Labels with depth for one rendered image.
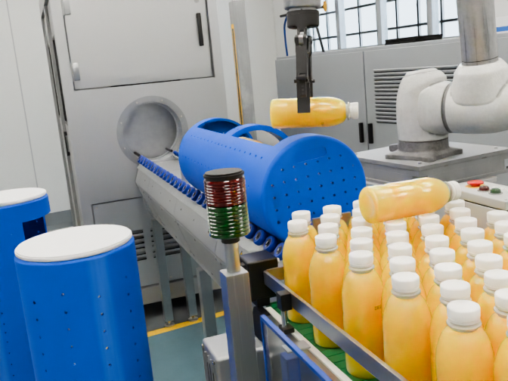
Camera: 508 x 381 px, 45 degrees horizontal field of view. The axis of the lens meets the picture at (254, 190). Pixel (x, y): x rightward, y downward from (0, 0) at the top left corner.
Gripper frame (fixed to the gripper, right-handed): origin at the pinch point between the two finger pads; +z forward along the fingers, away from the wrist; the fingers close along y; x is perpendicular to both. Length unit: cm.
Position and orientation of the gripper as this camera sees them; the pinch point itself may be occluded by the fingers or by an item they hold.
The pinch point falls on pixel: (305, 99)
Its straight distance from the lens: 147.1
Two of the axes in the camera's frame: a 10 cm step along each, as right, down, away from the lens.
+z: 0.4, 9.9, 1.5
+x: -9.8, 0.1, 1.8
